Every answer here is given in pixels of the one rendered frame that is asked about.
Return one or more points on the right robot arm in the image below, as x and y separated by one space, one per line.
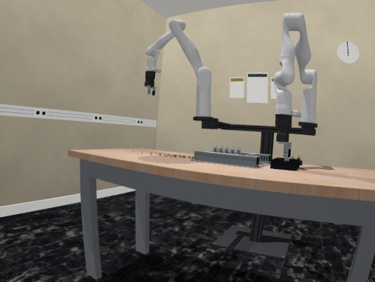
203 88

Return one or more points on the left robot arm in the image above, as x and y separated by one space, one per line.
296 22

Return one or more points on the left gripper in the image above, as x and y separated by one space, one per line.
283 121

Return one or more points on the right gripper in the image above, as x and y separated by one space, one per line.
149 78

